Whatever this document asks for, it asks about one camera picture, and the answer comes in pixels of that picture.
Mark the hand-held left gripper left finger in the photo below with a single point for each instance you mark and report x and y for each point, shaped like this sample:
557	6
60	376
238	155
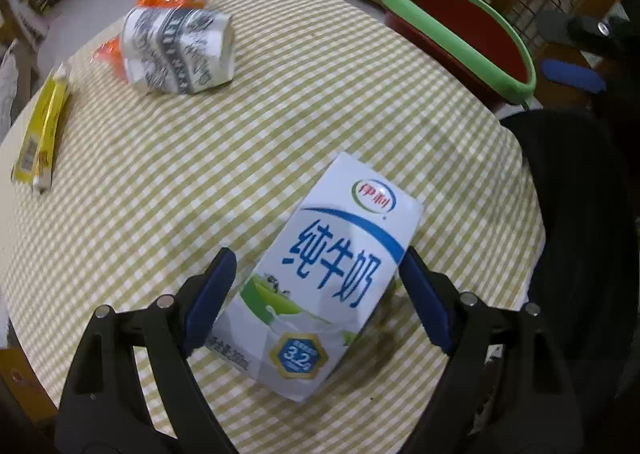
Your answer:
207	299

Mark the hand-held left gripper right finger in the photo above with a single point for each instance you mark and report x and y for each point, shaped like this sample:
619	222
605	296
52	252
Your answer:
427	304

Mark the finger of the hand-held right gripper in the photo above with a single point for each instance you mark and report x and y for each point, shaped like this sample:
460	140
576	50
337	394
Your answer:
590	28
572	75

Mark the white blue milk carton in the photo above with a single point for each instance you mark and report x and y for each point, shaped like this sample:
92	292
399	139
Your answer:
330	274

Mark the large red green-rimmed bucket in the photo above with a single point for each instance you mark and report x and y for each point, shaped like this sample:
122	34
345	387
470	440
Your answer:
450	8

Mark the yellow packet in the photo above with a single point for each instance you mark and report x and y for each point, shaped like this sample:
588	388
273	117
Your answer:
42	128

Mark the crushed black white printed cup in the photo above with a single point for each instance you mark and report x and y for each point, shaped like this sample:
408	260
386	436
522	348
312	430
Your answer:
175	51

